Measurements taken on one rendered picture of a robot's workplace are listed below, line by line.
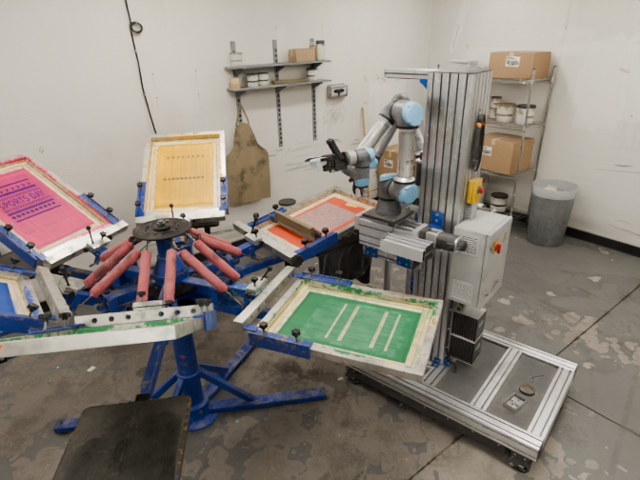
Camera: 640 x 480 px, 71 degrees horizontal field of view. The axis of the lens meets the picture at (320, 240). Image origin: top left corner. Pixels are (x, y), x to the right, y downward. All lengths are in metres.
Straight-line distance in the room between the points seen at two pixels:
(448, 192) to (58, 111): 3.14
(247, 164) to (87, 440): 3.58
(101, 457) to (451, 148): 2.10
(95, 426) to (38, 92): 2.97
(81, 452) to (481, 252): 2.03
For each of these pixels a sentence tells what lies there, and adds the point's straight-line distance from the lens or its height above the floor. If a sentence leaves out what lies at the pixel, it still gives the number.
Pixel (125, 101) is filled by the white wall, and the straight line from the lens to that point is 4.45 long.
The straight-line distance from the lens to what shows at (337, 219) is 3.06.
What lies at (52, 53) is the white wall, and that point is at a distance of 4.32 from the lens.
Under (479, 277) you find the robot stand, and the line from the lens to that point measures 2.68.
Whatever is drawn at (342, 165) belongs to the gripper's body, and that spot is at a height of 1.63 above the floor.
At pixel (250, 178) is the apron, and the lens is 5.00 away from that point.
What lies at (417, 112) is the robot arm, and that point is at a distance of 2.39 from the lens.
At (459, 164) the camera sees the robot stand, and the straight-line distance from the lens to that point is 2.56.
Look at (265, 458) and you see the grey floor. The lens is 2.92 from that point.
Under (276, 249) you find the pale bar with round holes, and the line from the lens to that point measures 2.68.
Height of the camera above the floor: 2.23
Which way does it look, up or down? 25 degrees down
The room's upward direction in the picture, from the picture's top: 2 degrees counter-clockwise
